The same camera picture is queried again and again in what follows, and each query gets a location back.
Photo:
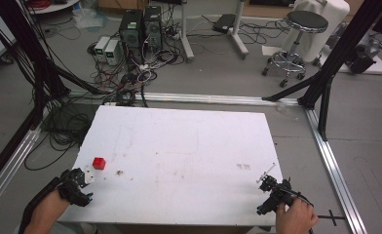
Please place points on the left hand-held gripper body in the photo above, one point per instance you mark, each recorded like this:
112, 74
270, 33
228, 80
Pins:
73, 190

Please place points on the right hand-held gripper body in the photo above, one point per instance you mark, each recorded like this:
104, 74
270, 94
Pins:
276, 195

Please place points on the red cube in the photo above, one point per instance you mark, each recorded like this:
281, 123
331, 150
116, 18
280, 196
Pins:
99, 163

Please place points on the person's left hand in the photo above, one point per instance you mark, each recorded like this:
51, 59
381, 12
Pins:
51, 204

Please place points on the person's right hand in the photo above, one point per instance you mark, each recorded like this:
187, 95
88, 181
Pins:
294, 216

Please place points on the white power supply unit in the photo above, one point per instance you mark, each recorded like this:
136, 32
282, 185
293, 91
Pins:
112, 52
101, 47

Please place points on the white stand leg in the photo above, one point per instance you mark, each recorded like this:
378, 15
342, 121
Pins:
238, 32
186, 35

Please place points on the black device on board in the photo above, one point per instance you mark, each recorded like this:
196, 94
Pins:
361, 58

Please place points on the black computer tower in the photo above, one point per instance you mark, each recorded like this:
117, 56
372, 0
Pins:
153, 26
131, 29

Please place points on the black round chrome stool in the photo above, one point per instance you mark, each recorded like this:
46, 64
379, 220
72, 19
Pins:
304, 22

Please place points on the black flat box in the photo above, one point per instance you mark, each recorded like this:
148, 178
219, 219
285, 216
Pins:
224, 23

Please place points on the clear plastic bag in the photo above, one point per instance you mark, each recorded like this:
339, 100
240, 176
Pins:
88, 18

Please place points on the white round table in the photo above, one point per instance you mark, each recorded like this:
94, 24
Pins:
56, 6

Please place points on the aluminium floor rail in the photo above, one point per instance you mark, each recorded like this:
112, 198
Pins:
335, 172
7, 175
211, 98

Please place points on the black floor rail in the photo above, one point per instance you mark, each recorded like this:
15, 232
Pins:
7, 149

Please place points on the black frame strut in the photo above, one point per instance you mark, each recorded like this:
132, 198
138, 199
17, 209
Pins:
324, 107

